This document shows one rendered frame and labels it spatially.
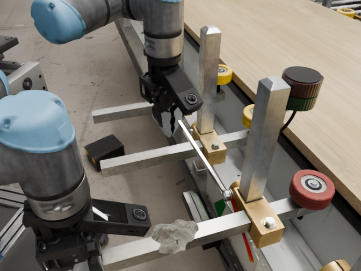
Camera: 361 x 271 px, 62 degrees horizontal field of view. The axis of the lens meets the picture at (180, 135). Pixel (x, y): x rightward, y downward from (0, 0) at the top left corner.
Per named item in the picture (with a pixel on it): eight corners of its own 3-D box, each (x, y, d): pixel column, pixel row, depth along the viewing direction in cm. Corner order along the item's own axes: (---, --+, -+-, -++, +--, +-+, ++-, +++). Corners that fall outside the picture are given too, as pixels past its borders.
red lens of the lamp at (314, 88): (294, 100, 44) (297, 87, 43) (272, 81, 49) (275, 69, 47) (327, 93, 46) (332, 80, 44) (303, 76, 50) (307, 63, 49)
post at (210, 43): (197, 186, 92) (206, 30, 62) (194, 178, 95) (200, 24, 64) (208, 183, 93) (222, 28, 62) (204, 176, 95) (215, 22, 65)
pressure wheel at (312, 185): (294, 238, 62) (309, 202, 54) (273, 207, 67) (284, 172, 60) (326, 227, 63) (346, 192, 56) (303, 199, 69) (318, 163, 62)
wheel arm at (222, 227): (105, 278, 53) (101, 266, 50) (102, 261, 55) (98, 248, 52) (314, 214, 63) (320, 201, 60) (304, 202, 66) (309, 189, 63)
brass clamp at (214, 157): (205, 168, 76) (206, 152, 73) (188, 135, 86) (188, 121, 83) (227, 162, 78) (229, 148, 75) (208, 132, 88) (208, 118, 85)
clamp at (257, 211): (257, 249, 57) (261, 234, 54) (226, 196, 67) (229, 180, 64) (282, 241, 58) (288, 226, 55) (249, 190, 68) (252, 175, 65)
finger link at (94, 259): (91, 259, 51) (80, 230, 46) (101, 257, 52) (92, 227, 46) (93, 286, 48) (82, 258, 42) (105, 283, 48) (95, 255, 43)
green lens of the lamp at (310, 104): (290, 114, 46) (293, 102, 44) (269, 94, 50) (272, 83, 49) (323, 107, 47) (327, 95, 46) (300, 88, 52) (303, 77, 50)
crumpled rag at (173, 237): (157, 260, 51) (156, 252, 50) (148, 227, 56) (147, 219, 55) (206, 245, 53) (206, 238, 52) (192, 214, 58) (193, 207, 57)
